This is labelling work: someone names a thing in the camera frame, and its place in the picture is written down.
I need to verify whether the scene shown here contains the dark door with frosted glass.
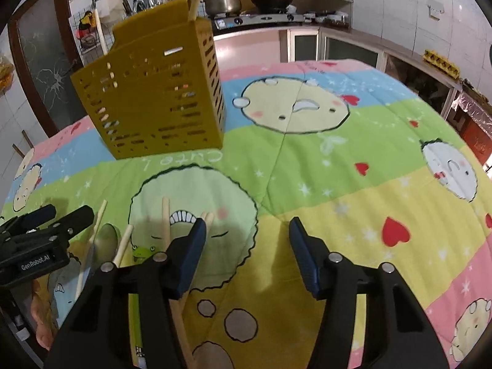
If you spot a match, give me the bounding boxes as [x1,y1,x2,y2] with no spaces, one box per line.
[8,0,83,139]

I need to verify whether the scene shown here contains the yellow egg carton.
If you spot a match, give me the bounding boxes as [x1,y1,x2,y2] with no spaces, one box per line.
[422,49,462,77]

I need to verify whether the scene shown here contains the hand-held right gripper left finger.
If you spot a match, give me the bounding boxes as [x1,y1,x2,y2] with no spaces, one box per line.
[50,217,208,369]

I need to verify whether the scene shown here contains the red foil covered box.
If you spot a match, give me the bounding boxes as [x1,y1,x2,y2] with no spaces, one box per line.
[457,91,492,172]

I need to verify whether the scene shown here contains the wooden sticks against wall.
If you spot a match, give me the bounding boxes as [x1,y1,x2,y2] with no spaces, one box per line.
[12,130,34,156]

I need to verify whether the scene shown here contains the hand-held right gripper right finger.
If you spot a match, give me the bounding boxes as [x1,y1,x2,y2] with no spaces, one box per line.
[289,217,450,369]

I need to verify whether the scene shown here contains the gas stove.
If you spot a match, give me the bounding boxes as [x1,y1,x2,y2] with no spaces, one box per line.
[212,11,305,31]

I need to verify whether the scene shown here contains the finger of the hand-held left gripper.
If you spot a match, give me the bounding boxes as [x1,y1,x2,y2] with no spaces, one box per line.
[0,204,58,239]
[23,205,95,247]

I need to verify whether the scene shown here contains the yellow plastic bags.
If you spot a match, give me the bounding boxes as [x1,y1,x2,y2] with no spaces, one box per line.
[0,54,17,93]

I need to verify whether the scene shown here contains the yellow and black hanging toy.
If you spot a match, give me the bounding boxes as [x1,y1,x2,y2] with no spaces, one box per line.
[78,10,97,32]

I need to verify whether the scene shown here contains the green frog handle utensil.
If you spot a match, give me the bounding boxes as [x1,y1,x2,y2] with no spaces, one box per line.
[128,243,157,369]

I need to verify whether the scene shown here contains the yellow slotted utensil holder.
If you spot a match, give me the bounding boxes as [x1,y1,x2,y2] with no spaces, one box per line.
[70,0,227,160]

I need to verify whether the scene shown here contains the person's left hand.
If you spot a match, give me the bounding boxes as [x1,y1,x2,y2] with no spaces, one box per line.
[30,277,60,351]

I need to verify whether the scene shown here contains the cartoon printed blanket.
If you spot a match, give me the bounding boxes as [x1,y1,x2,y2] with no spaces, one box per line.
[0,58,492,369]

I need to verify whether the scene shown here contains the black wok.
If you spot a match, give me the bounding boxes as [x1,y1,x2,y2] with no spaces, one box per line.
[251,0,295,13]

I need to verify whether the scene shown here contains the wire wall rack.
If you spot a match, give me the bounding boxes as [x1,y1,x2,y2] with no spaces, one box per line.
[73,8,101,59]

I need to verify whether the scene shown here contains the stainless steel pot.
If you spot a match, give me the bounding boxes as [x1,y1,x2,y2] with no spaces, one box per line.
[202,0,247,17]

